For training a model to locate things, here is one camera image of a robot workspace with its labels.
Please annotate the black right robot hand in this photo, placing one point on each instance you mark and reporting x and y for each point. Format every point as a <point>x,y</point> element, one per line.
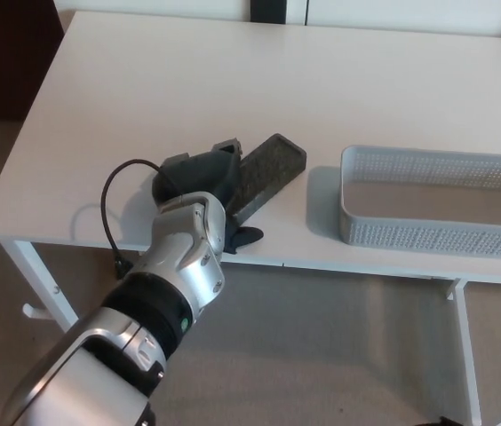
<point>448,422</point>

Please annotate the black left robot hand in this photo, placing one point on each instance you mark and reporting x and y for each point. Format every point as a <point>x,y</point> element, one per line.
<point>201,175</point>

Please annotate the dark grey block eraser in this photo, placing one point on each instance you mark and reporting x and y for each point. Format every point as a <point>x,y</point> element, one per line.
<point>272,173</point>

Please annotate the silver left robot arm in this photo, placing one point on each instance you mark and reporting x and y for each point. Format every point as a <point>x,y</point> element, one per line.
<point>179,253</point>

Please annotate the white desk leg hook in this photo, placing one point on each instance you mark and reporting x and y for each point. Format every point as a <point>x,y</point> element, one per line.
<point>33,312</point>

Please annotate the grey perforated plastic basket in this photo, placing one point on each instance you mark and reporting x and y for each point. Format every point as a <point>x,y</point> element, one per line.
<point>432,235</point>

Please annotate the dark brown cabinet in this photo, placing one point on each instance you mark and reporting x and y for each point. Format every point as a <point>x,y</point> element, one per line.
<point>6,57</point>

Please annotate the white cabinet with doors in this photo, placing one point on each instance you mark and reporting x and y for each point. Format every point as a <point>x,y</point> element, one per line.
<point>388,13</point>

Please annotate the white metal frame desk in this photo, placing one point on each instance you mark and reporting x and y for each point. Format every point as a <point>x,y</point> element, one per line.
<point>144,89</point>

